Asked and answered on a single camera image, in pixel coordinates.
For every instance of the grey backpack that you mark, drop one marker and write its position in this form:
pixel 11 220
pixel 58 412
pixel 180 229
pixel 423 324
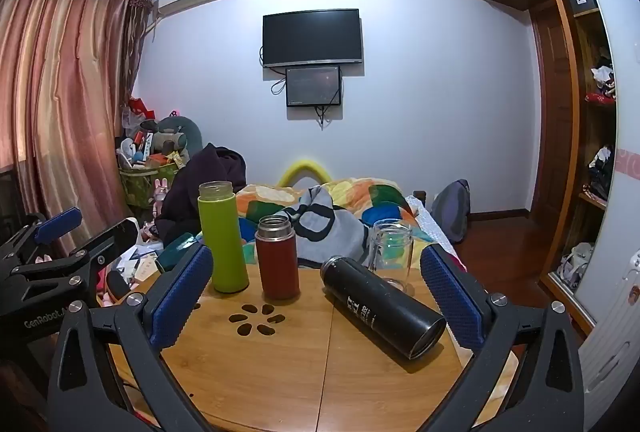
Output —
pixel 452 212

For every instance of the black wall television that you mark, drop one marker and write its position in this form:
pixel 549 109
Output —
pixel 312 35

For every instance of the green cup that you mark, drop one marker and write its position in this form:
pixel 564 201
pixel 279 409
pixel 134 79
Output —
pixel 225 242

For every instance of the grey striped garment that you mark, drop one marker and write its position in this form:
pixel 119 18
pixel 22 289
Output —
pixel 325 222

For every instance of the black cup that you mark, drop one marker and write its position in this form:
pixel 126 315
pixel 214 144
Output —
pixel 380 307

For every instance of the small black monitor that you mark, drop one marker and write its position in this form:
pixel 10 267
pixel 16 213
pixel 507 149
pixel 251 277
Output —
pixel 313 85

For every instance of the colourful patchwork blanket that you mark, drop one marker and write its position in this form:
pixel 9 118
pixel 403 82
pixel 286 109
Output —
pixel 385 199

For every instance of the teal box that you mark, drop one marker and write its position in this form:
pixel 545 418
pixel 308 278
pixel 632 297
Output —
pixel 172 252

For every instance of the pink rabbit toy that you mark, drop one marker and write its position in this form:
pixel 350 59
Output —
pixel 160 194

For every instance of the pink curtain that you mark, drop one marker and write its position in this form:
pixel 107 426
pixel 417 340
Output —
pixel 65 101

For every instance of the white papers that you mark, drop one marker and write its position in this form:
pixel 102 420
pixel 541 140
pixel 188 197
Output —
pixel 140 264

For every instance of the yellow curved pillow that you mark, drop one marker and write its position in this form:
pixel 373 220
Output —
pixel 302 166

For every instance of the red bag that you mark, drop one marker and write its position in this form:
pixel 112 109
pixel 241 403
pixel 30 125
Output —
pixel 137 109

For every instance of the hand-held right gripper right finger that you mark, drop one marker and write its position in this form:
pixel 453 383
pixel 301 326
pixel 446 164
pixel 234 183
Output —
pixel 452 302

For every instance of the clear glass cup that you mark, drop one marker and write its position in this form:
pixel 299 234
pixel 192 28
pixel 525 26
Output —
pixel 392 252

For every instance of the dark jacket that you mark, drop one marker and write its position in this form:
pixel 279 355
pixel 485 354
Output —
pixel 200 182

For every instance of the white handbag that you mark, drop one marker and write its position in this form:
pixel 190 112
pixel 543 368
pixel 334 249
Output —
pixel 575 264

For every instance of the red cup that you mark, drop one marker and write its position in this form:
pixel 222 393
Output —
pixel 277 267

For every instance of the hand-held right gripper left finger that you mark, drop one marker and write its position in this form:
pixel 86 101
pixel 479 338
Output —
pixel 182 297

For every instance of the grey green plush toy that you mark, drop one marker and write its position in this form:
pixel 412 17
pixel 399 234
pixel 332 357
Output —
pixel 172 134

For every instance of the green basket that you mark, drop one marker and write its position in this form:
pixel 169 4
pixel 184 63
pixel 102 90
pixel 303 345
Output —
pixel 145 184

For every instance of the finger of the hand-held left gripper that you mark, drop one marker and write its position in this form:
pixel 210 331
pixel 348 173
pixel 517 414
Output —
pixel 112 239
pixel 57 224

